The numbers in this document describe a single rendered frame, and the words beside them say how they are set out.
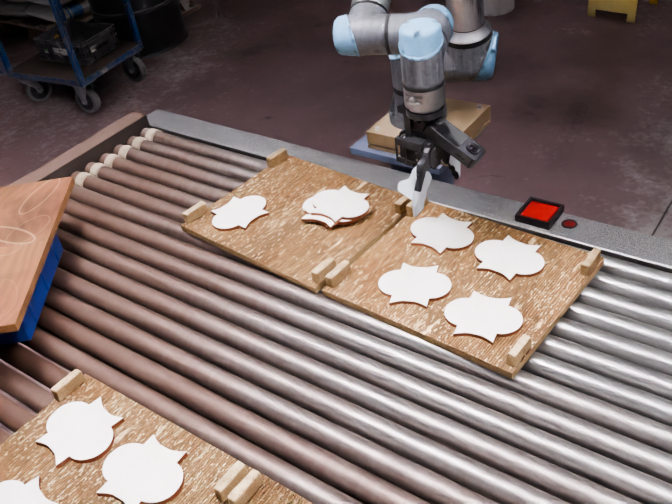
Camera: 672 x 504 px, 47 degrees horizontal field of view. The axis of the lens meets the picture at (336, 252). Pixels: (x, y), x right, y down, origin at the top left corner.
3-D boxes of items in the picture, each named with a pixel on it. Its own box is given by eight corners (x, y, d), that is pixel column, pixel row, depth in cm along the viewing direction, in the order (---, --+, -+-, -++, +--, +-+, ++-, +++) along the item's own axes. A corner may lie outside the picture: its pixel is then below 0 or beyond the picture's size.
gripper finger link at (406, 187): (395, 209, 150) (409, 164, 149) (421, 218, 147) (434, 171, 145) (387, 208, 148) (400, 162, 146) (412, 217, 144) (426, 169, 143)
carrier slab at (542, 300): (424, 205, 169) (424, 199, 168) (604, 263, 146) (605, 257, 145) (323, 295, 149) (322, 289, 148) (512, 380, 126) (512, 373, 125)
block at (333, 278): (345, 269, 152) (343, 258, 151) (352, 272, 151) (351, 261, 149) (326, 286, 149) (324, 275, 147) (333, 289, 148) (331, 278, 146)
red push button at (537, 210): (532, 205, 164) (532, 199, 164) (558, 212, 161) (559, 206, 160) (519, 220, 161) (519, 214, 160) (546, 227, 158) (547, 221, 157)
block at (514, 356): (523, 342, 130) (523, 331, 129) (533, 346, 129) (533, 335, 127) (505, 364, 127) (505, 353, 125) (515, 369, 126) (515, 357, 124)
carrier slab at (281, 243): (287, 159, 193) (286, 153, 192) (421, 205, 169) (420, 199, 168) (182, 230, 173) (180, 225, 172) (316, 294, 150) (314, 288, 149)
